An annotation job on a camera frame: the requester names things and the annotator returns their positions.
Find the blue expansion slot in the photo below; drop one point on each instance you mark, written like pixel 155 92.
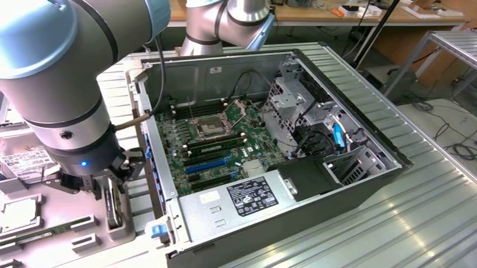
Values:
pixel 209 165

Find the silver CPU chip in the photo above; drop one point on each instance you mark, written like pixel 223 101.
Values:
pixel 19 212

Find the black RAM slot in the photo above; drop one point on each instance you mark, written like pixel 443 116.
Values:
pixel 199 110
pixel 215 143
pixel 219 150
pixel 201 113
pixel 197 104
pixel 198 107
pixel 214 140

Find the green motherboard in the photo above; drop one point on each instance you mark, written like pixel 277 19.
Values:
pixel 170 139

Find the blue memory module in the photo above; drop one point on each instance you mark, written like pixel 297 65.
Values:
pixel 26 163

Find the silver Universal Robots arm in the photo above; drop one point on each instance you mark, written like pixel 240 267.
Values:
pixel 56 83

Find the small orange item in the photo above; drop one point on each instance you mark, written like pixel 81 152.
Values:
pixel 338 12

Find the black slanted pole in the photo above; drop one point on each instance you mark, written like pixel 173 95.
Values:
pixel 374 30

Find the wooden desk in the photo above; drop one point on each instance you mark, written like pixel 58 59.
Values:
pixel 298 14

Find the black floor box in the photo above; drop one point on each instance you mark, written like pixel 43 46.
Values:
pixel 395 83

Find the RAM stick with white label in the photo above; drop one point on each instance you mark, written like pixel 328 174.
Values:
pixel 215 148

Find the Nvidia graphics card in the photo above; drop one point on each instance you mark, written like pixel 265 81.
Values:
pixel 117 203

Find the silver perforated disk bay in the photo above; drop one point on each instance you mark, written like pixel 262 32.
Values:
pixel 286 97

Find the silver slotted disk bay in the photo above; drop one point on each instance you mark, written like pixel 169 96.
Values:
pixel 357 164

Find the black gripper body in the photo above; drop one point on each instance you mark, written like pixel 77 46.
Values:
pixel 74 162

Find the CPU socket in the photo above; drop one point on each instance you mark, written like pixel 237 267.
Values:
pixel 209 127

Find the thin socket locking lever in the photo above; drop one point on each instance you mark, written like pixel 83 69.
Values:
pixel 191 110

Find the white box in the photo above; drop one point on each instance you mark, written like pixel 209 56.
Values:
pixel 369 11

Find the blue case release latch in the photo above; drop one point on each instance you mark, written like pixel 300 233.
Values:
pixel 157 230

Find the long black expansion slot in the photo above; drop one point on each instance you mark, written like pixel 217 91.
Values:
pixel 209 186
pixel 205 158
pixel 209 179

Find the metal socket cover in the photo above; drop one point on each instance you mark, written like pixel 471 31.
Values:
pixel 236 102

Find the green RAM stick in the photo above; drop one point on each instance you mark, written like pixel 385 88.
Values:
pixel 44 231

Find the silver power supply unit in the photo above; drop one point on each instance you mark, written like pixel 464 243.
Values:
pixel 209 206

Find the open black PC case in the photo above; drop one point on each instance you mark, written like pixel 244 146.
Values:
pixel 186 78

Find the silver chipset heatsink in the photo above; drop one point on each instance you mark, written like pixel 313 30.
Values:
pixel 253 167

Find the metal frame table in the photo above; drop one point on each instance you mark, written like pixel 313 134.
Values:
pixel 459 42

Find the grey parts rack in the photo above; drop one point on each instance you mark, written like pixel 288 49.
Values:
pixel 74 212

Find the black plastic fan shroud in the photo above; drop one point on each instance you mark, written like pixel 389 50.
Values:
pixel 305 176

